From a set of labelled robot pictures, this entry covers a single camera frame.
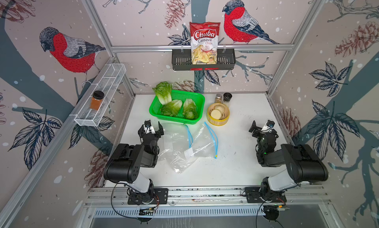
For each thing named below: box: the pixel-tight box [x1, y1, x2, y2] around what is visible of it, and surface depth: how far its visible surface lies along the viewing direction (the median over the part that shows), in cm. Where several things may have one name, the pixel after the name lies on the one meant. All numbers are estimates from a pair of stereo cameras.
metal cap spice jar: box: [215, 93, 223, 104], surface depth 109 cm
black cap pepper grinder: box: [222, 92, 233, 108], surface depth 106 cm
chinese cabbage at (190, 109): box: [182, 98, 198, 120], surface depth 102 cm
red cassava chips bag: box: [189, 21, 221, 65], surface depth 87 cm
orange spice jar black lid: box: [89, 90, 105, 111], surface depth 68 cm
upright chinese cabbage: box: [151, 81, 173, 106], surface depth 107 cm
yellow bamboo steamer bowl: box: [206, 102, 231, 127], surface depth 103 cm
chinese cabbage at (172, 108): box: [160, 99, 183, 117], surface depth 103 cm
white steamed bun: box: [210, 109, 222, 120], surface depth 102 cm
